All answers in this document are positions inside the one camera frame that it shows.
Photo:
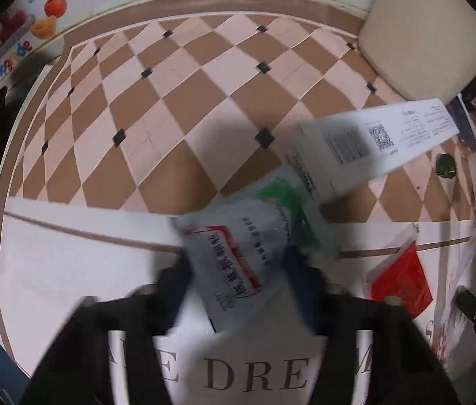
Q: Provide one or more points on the white seasoning packet red label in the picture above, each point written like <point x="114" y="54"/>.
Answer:
<point x="242" y="240"/>

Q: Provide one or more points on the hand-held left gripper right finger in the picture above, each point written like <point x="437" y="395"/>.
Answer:
<point x="305" y="287"/>

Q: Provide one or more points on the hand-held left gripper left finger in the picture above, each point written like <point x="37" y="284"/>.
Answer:
<point x="166" y="291"/>

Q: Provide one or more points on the red plastic packet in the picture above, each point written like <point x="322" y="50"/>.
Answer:
<point x="402" y="282"/>

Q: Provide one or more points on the small green object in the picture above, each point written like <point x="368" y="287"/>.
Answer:
<point x="446" y="166"/>

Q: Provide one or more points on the long white cardboard box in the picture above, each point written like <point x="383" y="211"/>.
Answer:
<point x="360" y="152"/>

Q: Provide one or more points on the dark grey flat bar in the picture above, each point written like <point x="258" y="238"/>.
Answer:
<point x="463" y="124"/>

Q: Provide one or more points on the fruit wall poster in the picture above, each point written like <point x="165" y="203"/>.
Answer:
<point x="31" y="17"/>

